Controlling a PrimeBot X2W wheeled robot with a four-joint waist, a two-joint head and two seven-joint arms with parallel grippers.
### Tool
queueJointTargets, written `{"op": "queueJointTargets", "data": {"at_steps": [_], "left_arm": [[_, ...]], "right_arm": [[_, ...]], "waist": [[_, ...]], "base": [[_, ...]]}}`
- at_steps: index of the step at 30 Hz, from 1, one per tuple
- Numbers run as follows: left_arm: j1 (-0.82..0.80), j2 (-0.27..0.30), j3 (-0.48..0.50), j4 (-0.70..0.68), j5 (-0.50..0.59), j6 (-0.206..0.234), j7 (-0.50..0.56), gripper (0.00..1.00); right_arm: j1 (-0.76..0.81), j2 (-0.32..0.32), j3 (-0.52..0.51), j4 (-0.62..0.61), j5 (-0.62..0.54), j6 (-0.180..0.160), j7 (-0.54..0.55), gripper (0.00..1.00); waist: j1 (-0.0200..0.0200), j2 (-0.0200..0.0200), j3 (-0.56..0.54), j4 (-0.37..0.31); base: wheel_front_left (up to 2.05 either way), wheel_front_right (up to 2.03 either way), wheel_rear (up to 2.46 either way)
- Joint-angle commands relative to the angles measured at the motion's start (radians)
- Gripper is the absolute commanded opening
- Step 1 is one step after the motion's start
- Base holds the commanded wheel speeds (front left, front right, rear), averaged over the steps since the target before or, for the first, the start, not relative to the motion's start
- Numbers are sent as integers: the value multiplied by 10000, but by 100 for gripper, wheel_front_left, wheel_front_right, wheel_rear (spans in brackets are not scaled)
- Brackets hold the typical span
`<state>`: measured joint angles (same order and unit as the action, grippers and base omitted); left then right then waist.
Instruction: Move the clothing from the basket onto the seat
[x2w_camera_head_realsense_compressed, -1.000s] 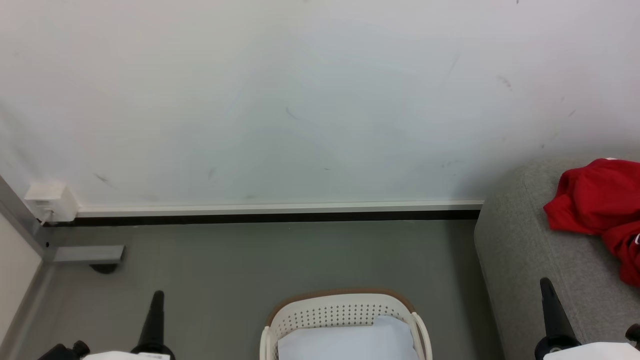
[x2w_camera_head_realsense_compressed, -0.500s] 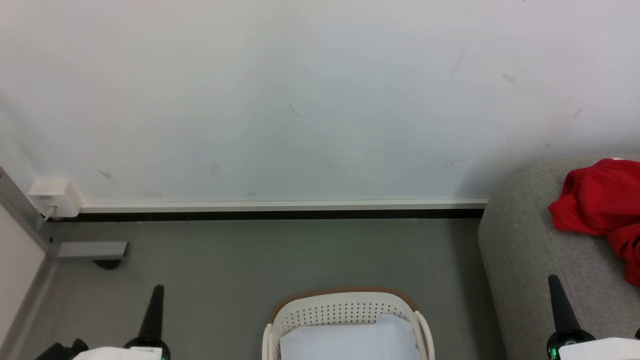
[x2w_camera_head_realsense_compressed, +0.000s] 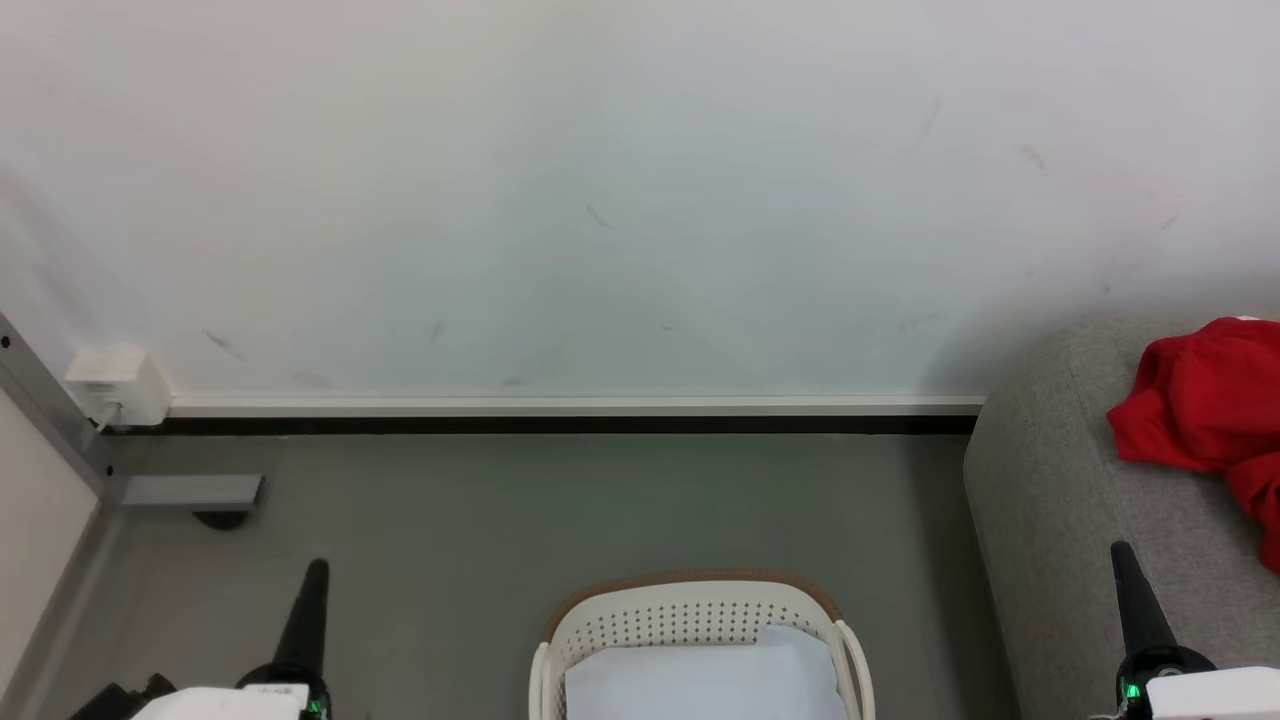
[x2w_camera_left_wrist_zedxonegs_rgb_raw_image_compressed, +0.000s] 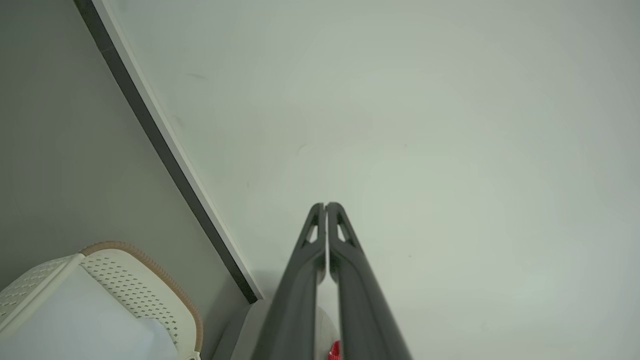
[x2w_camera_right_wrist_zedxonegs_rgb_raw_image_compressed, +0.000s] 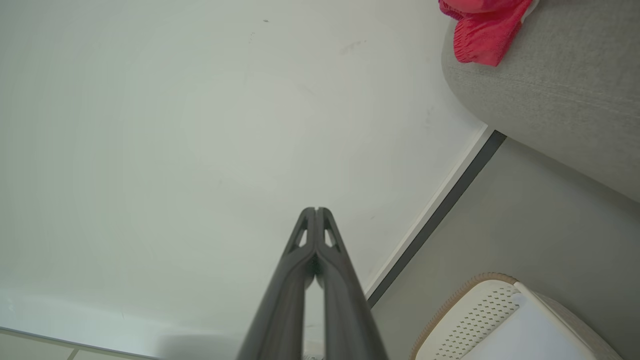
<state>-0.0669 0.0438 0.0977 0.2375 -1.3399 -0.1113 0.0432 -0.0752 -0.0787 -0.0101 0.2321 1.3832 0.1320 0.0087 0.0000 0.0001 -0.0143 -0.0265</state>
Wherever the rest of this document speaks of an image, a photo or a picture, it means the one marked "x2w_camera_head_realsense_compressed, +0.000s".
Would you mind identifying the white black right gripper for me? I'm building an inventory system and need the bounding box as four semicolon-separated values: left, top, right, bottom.
1094;540;1280;720

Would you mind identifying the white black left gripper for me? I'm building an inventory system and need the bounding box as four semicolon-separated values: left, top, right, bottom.
130;559;333;720

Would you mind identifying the red white clothing item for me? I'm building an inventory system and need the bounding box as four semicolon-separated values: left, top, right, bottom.
1105;315;1280;577

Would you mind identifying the cream perforated laundry basket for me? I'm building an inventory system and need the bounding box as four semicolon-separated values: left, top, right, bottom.
527;569;877;720

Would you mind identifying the grey fabric sofa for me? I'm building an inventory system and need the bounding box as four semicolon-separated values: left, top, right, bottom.
962;313;1280;720

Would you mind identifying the white black baseboard strip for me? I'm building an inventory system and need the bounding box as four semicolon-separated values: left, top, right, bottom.
98;394;988;437

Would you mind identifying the pale blue white cloth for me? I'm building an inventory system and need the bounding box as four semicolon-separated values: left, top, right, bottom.
564;624;852;720

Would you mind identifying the grey metal frame post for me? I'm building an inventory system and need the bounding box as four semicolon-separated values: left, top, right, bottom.
0;310;265;513

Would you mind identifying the white wall power box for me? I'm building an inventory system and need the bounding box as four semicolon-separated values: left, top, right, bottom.
64;346;174;430

